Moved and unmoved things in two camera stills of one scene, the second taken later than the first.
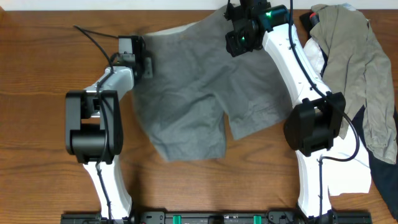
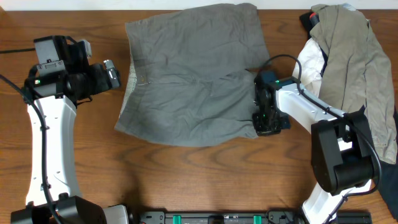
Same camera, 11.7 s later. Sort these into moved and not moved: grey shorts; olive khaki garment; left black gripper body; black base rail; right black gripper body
Moved: right black gripper body; left black gripper body; grey shorts
Not moved: black base rail; olive khaki garment
